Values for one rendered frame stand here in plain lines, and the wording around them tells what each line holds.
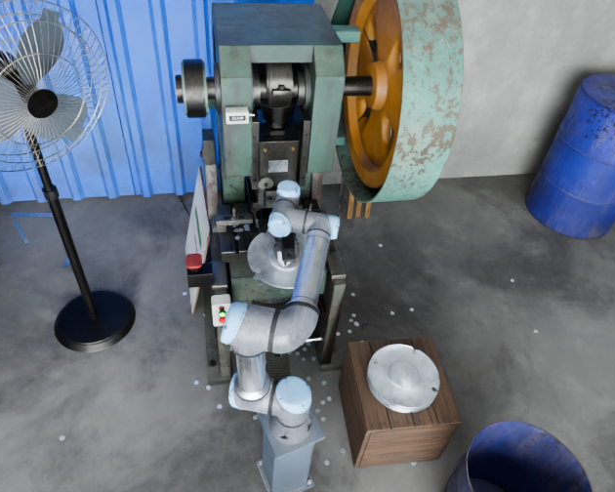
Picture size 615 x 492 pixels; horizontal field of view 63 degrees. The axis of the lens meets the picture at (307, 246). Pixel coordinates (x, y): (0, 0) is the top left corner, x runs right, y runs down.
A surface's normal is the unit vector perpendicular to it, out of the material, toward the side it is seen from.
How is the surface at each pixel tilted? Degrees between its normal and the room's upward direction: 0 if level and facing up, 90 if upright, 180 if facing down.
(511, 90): 90
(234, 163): 90
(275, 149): 90
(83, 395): 0
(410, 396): 0
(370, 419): 0
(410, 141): 85
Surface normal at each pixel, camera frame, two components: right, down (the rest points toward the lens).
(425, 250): 0.07, -0.72
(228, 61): 0.18, -0.01
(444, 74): 0.20, 0.22
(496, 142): 0.18, 0.69
